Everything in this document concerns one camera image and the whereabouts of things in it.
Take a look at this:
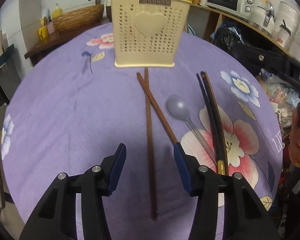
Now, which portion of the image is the black chopstick gold band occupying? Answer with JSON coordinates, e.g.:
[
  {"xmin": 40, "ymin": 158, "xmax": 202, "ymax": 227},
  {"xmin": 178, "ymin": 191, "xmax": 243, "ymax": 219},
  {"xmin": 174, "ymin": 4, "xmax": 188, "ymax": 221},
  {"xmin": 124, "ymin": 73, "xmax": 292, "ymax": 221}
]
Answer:
[{"xmin": 196, "ymin": 73, "xmax": 227, "ymax": 175}]

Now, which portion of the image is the grey plastic spoon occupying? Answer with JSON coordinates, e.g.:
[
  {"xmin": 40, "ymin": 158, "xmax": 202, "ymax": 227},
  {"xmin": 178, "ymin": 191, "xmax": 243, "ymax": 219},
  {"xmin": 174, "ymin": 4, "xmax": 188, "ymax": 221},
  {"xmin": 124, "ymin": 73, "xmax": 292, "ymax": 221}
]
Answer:
[{"xmin": 166, "ymin": 95, "xmax": 217, "ymax": 165}]

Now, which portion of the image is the brown wooden chopstick crossed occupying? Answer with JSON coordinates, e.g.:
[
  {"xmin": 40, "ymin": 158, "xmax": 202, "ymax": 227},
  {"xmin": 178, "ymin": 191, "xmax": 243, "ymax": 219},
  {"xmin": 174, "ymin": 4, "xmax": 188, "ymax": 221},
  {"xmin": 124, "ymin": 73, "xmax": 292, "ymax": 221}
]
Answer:
[{"xmin": 136, "ymin": 73, "xmax": 178, "ymax": 145}]

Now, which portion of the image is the person's hand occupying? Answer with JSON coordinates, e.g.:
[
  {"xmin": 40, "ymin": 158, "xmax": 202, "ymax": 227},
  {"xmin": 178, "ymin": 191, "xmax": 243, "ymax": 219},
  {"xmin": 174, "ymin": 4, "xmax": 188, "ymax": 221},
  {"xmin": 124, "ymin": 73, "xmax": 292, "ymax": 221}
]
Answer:
[{"xmin": 288, "ymin": 109, "xmax": 300, "ymax": 167}]

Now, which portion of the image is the white takeaway cup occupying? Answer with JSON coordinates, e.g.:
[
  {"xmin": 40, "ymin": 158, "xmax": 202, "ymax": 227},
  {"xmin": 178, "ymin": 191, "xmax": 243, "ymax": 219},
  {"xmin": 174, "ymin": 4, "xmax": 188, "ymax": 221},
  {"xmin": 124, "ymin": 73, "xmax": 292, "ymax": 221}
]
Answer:
[{"xmin": 276, "ymin": 20, "xmax": 291, "ymax": 48}]

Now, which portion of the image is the white kettle appliance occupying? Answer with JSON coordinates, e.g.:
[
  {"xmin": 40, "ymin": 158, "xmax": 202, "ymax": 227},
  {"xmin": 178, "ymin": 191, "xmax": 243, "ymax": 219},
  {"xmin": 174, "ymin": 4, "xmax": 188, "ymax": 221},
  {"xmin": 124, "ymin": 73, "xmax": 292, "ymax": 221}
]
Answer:
[{"xmin": 249, "ymin": 1, "xmax": 275, "ymax": 36}]

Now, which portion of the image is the wooden shelf unit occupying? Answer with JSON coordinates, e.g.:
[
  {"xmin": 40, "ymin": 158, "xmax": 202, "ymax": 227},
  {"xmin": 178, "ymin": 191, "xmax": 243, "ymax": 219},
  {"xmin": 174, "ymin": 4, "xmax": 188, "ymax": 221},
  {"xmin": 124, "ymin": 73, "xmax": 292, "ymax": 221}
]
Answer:
[{"xmin": 191, "ymin": 4, "xmax": 294, "ymax": 58}]

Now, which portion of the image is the black plastic bag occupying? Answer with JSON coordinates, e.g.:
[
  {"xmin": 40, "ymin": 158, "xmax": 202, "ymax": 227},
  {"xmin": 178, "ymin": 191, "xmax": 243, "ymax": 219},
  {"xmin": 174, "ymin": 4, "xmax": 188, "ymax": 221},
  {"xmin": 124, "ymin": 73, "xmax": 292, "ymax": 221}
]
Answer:
[{"xmin": 210, "ymin": 20, "xmax": 244, "ymax": 54}]

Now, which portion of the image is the white microwave oven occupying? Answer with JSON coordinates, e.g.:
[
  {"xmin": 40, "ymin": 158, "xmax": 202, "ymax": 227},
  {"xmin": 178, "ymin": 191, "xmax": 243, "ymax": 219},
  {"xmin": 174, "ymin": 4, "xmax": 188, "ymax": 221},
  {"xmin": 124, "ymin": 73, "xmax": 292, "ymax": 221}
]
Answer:
[{"xmin": 206, "ymin": 0, "xmax": 261, "ymax": 22}]

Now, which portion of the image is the purple floral tablecloth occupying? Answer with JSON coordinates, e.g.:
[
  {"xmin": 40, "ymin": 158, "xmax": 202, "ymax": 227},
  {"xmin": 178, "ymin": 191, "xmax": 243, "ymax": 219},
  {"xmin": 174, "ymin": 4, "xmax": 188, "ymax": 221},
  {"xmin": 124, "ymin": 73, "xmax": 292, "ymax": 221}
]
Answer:
[{"xmin": 1, "ymin": 24, "xmax": 282, "ymax": 239}]

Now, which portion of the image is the cream perforated utensil holder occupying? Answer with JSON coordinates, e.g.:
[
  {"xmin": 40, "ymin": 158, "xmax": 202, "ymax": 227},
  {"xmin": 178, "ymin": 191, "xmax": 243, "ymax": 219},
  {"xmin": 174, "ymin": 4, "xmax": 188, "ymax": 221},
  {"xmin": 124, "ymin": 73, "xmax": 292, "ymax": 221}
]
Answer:
[{"xmin": 110, "ymin": 0, "xmax": 191, "ymax": 68}]

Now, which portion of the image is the dark wooden side table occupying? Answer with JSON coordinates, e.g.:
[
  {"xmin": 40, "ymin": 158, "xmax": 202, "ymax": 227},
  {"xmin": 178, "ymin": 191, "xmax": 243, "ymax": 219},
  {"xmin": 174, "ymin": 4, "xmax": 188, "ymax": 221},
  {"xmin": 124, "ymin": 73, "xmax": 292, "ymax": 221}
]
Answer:
[{"xmin": 24, "ymin": 17, "xmax": 110, "ymax": 67}]

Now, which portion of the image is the yellow cup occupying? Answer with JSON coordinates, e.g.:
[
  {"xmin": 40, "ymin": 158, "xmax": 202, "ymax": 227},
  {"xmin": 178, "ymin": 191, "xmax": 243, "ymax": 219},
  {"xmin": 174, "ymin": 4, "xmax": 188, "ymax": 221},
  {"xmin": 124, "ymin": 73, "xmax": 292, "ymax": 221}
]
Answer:
[{"xmin": 37, "ymin": 25, "xmax": 49, "ymax": 41}]

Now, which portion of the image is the woven basket sink bowl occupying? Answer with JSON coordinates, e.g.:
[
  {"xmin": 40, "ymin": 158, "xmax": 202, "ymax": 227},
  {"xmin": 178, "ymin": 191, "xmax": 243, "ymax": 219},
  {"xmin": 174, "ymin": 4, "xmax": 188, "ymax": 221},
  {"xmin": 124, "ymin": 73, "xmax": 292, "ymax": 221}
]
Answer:
[{"xmin": 52, "ymin": 4, "xmax": 104, "ymax": 32}]

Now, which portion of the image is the yellow soap dispenser bottle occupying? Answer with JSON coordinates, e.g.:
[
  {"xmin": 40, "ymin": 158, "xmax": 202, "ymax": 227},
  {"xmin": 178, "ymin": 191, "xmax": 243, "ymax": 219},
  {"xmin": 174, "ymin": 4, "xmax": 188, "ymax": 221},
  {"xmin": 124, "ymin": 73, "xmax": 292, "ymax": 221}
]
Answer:
[{"xmin": 51, "ymin": 3, "xmax": 63, "ymax": 20}]

